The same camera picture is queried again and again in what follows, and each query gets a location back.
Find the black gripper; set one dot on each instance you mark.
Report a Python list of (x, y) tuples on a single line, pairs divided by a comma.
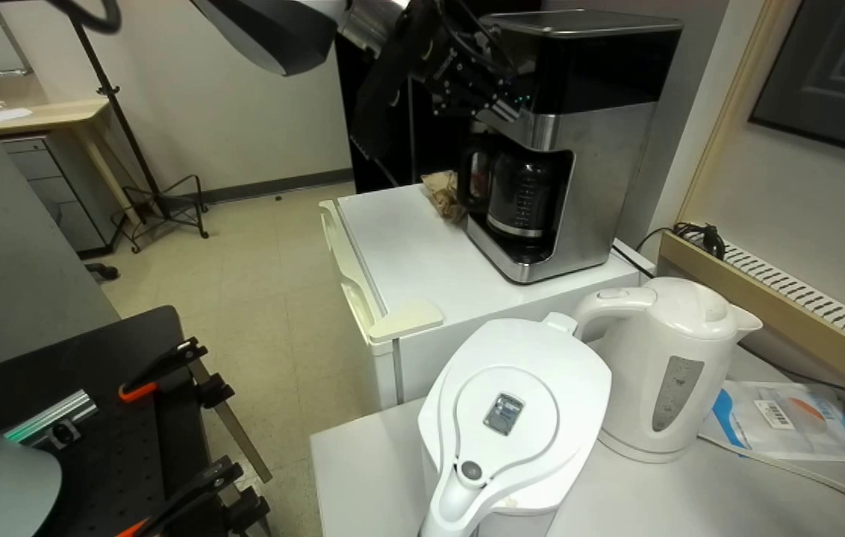
[(433, 44)]

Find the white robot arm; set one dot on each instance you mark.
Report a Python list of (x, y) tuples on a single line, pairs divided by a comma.
[(293, 37)]

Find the glass coffee carafe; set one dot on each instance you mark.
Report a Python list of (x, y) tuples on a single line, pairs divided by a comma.
[(511, 189)]

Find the black and steel coffee maker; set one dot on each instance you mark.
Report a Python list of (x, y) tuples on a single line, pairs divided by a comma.
[(585, 86)]

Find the brown paper bag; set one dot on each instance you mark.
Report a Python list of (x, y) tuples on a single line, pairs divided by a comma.
[(442, 195)]

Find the white mini fridge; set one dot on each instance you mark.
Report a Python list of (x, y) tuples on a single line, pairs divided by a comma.
[(420, 287)]

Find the black tripod stand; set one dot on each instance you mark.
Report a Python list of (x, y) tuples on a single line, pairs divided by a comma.
[(175, 208)]

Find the white water filter pitcher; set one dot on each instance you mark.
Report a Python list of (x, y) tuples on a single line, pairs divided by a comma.
[(508, 429)]

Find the white electric kettle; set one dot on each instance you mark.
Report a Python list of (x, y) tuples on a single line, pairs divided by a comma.
[(670, 348)]

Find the grey filing cabinet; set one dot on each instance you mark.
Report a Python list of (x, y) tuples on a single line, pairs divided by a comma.
[(70, 187)]

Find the black perforated robot cart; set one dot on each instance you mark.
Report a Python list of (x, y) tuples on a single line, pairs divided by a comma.
[(76, 462)]

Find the blue and white paper packet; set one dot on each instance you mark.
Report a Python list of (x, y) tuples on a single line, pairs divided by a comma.
[(776, 422)]

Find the baseboard radiator vent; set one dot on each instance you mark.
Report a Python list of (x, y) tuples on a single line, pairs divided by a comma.
[(787, 307)]

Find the orange-handled black clamp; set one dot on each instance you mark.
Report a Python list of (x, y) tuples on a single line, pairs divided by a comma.
[(170, 371), (205, 489)]

